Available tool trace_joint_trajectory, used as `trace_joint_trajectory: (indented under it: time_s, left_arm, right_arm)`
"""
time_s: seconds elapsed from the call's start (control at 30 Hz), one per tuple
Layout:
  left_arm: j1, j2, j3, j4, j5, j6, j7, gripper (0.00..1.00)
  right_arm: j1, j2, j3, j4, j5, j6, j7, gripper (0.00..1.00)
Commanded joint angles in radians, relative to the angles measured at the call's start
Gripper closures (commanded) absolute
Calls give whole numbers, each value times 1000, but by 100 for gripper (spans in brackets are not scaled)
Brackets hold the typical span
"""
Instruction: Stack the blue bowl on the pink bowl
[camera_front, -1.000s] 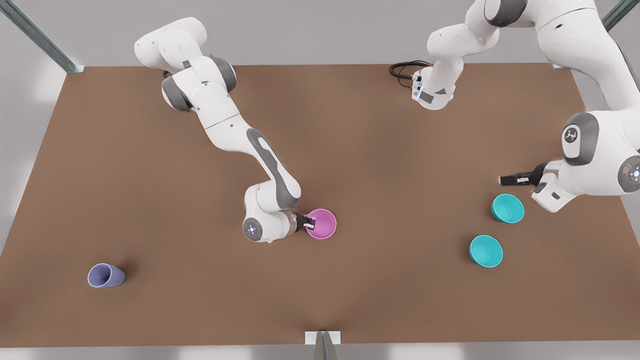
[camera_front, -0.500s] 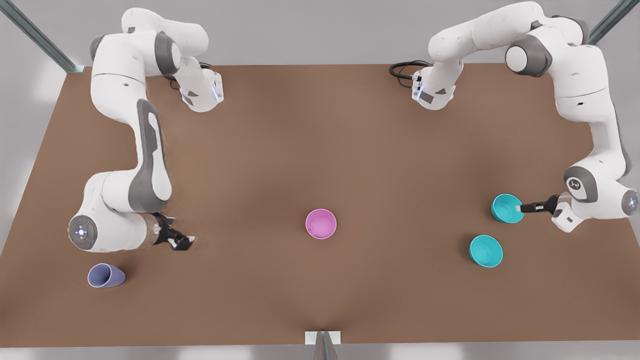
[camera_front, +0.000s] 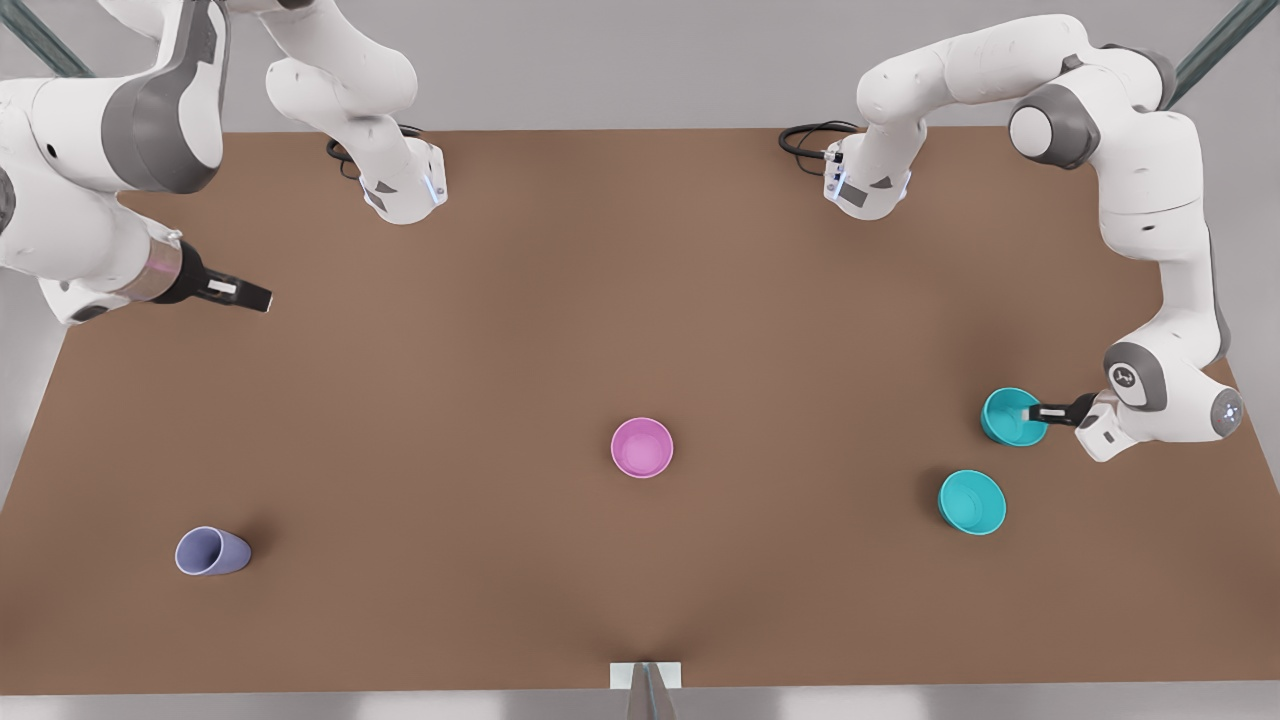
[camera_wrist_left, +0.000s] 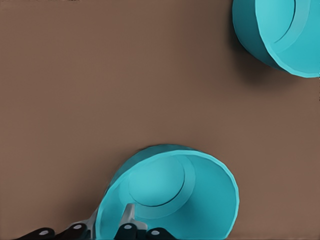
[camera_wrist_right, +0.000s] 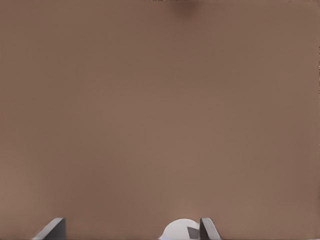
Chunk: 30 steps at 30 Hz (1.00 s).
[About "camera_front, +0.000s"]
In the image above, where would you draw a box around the teal bowl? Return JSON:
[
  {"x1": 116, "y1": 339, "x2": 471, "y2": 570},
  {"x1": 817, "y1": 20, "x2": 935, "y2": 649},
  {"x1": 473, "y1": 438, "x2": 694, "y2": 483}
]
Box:
[
  {"x1": 980, "y1": 388, "x2": 1049, "y2": 447},
  {"x1": 938, "y1": 470, "x2": 1008, "y2": 536}
]

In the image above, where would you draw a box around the pink bowl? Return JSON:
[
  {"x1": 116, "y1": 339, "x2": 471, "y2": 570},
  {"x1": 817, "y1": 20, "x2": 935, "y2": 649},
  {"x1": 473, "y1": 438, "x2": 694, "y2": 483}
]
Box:
[{"x1": 611, "y1": 418, "x2": 674, "y2": 479}]

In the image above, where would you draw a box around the lavender cup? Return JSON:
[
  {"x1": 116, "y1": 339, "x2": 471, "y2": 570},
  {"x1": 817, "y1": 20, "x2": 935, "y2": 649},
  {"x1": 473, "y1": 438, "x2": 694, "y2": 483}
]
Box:
[{"x1": 175, "y1": 526, "x2": 252, "y2": 577}]

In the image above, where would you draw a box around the black cable loop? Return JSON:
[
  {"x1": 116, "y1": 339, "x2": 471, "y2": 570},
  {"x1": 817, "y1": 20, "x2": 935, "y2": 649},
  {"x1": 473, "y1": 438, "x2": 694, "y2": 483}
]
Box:
[
  {"x1": 779, "y1": 121, "x2": 864, "y2": 177},
  {"x1": 326, "y1": 124, "x2": 425, "y2": 181}
]

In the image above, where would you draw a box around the silver frame post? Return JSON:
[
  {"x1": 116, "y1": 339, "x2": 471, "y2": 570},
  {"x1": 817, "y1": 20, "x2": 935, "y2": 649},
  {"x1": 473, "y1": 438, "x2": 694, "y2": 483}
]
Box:
[
  {"x1": 610, "y1": 661, "x2": 683, "y2": 720},
  {"x1": 1165, "y1": 0, "x2": 1280, "y2": 109},
  {"x1": 0, "y1": 0, "x2": 96, "y2": 79}
]

